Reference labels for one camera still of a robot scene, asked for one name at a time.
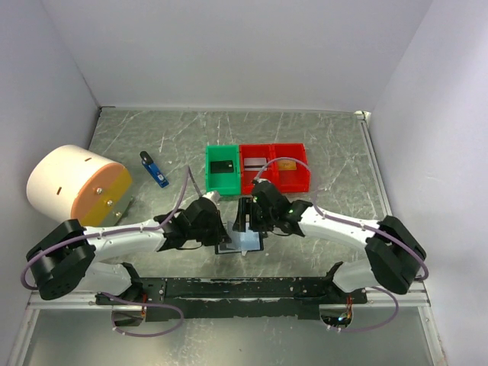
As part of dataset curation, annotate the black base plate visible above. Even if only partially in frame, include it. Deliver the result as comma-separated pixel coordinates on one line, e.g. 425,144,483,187
95,276,373,321

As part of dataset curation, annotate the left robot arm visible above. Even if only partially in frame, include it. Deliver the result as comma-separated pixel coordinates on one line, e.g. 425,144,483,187
21,194,231,304

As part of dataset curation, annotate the red bin right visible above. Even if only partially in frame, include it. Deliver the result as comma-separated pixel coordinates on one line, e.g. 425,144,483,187
273,143,311,193

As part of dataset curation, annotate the black card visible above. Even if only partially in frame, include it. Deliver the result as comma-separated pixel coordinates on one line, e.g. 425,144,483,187
210,160,235,174

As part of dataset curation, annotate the silver VIP card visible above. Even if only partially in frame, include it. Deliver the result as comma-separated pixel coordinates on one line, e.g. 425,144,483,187
243,157,267,171

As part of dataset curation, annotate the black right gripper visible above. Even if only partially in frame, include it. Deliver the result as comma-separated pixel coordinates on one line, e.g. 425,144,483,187
233,197,277,232

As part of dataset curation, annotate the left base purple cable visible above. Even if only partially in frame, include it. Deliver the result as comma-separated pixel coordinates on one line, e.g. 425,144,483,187
97,293,185,337

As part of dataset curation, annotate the aluminium rail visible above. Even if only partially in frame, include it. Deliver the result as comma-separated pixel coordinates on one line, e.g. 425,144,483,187
27,284,431,310

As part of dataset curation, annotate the green bin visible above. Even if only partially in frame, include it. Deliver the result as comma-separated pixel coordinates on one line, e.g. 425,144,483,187
205,145,241,196

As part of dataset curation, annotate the white and orange cylinder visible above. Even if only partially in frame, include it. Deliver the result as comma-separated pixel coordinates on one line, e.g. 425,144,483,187
26,145,133,226

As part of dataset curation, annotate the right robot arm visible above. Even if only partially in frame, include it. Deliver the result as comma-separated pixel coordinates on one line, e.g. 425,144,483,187
233,179,428,303

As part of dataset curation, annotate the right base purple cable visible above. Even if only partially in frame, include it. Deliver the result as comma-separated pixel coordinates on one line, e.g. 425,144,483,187
326,285,400,333

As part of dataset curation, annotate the blue and black tool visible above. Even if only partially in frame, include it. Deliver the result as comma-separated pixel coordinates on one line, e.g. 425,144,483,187
140,150,169,188

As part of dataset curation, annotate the gold VIP card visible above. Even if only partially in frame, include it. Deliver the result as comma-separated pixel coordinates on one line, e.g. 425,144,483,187
277,159,297,172

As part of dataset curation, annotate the black leather card holder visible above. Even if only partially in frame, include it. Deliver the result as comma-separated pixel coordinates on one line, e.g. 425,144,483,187
215,221,264,256

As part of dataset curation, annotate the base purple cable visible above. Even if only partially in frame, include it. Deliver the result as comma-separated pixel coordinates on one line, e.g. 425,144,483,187
326,285,400,333
97,293,185,337

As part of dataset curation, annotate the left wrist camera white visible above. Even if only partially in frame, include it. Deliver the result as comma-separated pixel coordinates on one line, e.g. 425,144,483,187
203,191,220,205

